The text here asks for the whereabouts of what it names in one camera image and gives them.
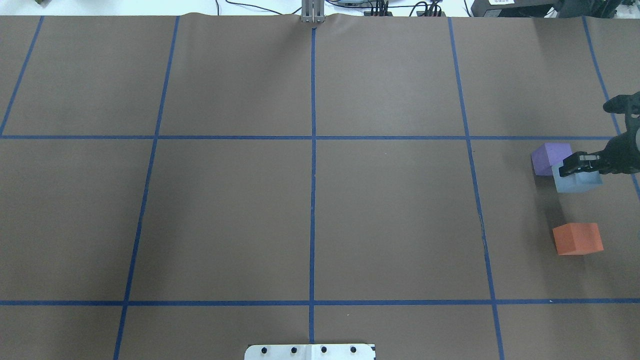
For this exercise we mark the light blue foam block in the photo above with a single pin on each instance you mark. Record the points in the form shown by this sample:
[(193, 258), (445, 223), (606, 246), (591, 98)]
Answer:
[(575, 183)]

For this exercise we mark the aluminium frame post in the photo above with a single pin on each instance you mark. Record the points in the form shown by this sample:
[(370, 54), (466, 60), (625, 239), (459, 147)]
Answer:
[(313, 11)]

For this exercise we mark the orange foam block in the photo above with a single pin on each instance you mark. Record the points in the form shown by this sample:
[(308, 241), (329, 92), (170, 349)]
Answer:
[(577, 239)]

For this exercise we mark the purple foam block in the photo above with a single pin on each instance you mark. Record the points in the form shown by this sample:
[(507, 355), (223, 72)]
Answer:
[(548, 155)]

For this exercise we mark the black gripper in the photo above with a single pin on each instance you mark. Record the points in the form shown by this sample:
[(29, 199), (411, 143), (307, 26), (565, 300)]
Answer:
[(621, 156)]

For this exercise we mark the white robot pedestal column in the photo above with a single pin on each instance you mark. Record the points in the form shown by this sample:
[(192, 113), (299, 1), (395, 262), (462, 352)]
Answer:
[(327, 351)]

